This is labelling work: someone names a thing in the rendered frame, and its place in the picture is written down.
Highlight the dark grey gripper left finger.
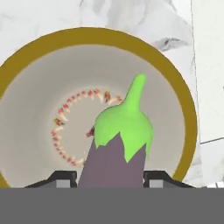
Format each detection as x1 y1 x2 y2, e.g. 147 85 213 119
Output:
24 171 78 189

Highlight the purple eggplant with green cap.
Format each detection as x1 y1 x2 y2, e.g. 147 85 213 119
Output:
76 73 155 189

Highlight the white bowl with gold rim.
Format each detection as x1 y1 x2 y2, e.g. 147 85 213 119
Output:
0 26 199 189

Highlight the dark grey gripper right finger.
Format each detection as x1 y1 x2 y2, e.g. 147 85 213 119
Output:
143 171 197 189

